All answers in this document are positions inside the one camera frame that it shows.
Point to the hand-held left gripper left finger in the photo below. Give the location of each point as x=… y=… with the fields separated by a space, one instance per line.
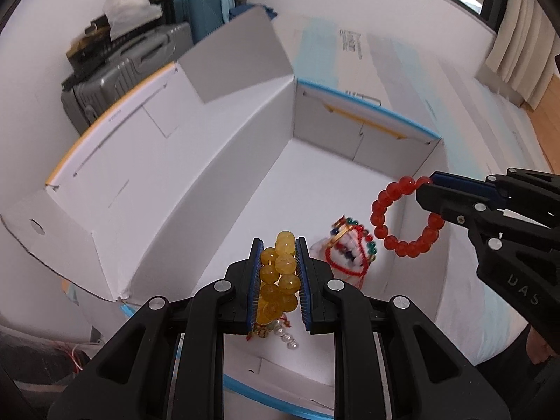
x=256 y=280

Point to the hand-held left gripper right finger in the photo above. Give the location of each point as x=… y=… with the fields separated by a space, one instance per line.
x=304 y=280

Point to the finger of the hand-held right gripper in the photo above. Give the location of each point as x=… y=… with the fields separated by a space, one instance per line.
x=463 y=183
x=446 y=203

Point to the pearl brooch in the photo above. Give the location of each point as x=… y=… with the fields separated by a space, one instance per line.
x=291 y=343

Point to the blue and yellow cardboard box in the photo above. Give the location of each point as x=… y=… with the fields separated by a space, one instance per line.
x=175 y=183

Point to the person's right hand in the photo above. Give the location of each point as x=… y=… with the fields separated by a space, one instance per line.
x=538 y=348

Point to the person's dark clothing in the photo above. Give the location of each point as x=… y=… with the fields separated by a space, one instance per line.
x=516 y=372

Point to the wide beige curtain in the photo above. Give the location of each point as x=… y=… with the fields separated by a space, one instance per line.
x=520 y=52

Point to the grey suitcase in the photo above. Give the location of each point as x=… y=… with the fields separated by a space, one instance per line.
x=122 y=74

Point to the dark blue clothing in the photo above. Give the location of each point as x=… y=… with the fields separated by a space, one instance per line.
x=245 y=11

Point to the teal suitcase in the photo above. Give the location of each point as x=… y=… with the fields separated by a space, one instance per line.
x=197 y=13

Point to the light blue cloth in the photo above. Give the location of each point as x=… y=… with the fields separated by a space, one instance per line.
x=224 y=0

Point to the white crumpled bag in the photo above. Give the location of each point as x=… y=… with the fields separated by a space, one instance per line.
x=127 y=8

